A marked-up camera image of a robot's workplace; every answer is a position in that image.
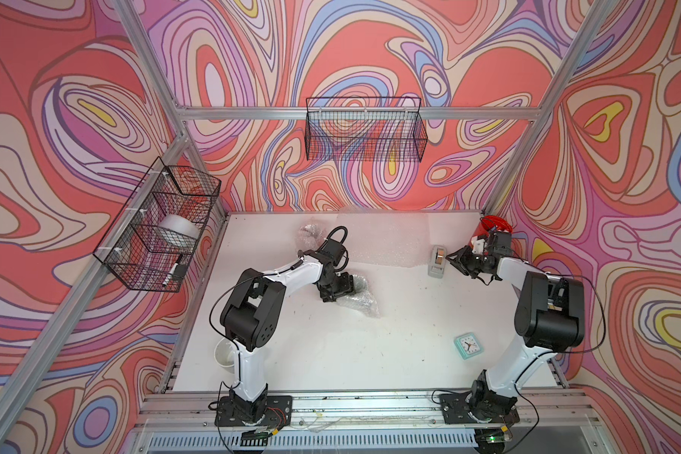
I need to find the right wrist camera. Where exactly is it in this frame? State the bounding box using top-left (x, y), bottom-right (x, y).
top-left (471, 230), bottom-right (514, 257)

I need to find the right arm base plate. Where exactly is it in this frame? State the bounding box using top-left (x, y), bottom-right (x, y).
top-left (435, 392), bottom-right (520, 426)

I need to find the black wire basket back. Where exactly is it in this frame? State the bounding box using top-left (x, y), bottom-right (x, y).
top-left (305, 95), bottom-right (428, 163)

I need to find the black wire basket left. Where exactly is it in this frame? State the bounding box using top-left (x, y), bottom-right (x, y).
top-left (93, 158), bottom-right (221, 293)

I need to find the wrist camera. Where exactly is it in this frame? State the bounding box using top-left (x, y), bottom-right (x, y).
top-left (316, 238), bottom-right (349, 272)
top-left (471, 230), bottom-right (514, 257)

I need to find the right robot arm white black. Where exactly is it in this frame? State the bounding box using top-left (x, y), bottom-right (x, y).
top-left (446, 246), bottom-right (585, 423)

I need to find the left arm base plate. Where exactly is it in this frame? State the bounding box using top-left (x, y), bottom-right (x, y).
top-left (215, 393), bottom-right (293, 429)

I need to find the small green alarm clock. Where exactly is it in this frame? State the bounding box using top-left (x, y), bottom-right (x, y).
top-left (453, 332), bottom-right (484, 361)

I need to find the bubble wrap sheet around mug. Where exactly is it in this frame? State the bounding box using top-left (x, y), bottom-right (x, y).
top-left (295, 221), bottom-right (327, 252)

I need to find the black wire basket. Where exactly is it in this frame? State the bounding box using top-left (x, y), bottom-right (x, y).
top-left (305, 95), bottom-right (428, 163)
top-left (93, 158), bottom-right (221, 293)

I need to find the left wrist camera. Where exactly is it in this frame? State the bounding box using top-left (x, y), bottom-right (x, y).
top-left (316, 238), bottom-right (349, 272)

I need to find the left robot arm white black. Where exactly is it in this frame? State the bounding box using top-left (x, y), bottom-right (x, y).
top-left (219, 251), bottom-right (355, 407)

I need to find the red pen holder cup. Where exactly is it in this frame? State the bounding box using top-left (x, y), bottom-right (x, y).
top-left (474, 215), bottom-right (514, 236)

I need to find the flat bubble wrap sheet stack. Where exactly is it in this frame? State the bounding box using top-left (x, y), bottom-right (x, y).
top-left (336, 212), bottom-right (432, 268)

